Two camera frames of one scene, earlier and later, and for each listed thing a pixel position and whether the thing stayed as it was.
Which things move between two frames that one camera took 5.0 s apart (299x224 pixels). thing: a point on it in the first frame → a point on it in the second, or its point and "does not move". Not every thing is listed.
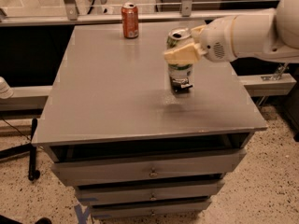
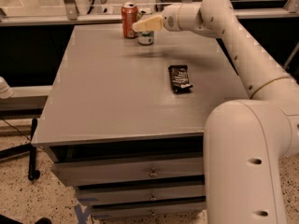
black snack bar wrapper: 180,86 does not move
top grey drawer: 197,164 does not move
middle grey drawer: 189,190 does not move
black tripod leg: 33,174 does not move
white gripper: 216,41 → 169,21
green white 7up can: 177,37 → 145,37
